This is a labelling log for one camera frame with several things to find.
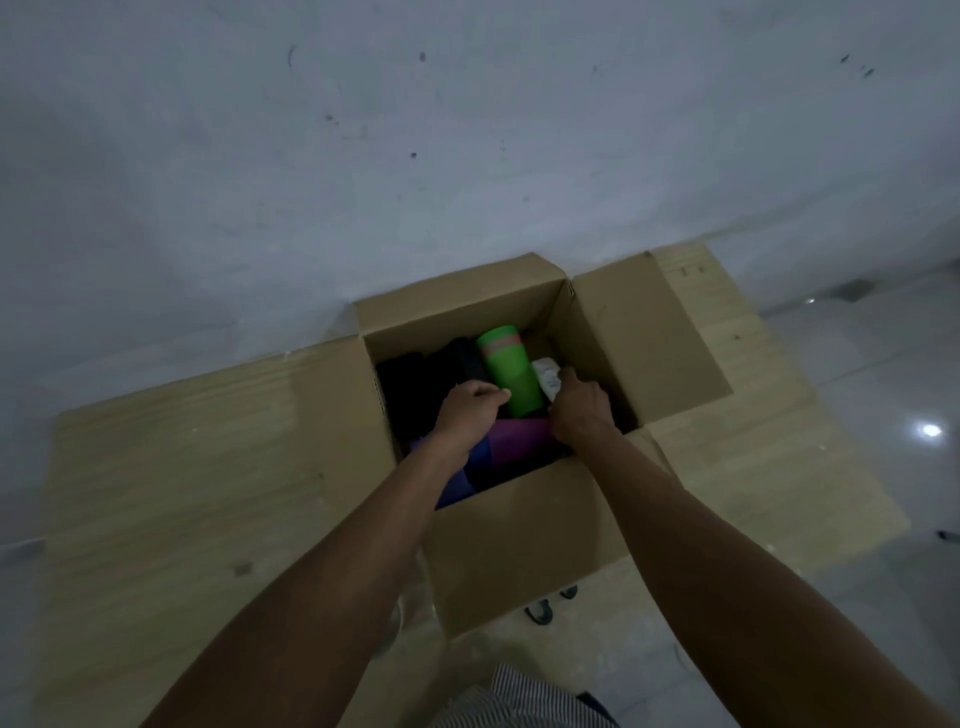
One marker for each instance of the person's left hand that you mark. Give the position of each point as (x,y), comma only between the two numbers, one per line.
(469,420)

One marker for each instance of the person's right hand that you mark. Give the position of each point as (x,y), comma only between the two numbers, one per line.
(585,412)

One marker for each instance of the blue plastic cup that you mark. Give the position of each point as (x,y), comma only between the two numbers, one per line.
(480,457)

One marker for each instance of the green plastic cup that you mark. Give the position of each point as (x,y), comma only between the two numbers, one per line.
(510,382)

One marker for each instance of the white remote control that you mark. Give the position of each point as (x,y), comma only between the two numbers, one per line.
(544,375)

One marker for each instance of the black case with white label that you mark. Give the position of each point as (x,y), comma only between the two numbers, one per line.
(405,397)

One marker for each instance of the purple plastic holder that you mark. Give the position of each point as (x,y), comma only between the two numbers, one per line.
(457,491)

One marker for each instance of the brown cardboard box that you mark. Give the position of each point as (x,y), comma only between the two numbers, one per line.
(517,540)

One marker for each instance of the person's left forearm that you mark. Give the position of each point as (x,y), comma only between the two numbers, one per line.
(315,600)

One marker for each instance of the person's right forearm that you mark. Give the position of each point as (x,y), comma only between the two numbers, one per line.
(750,592)

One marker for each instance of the striped shirt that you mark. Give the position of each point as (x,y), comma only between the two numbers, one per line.
(517,705)

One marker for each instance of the dark trousers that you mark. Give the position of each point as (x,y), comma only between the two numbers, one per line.
(596,709)

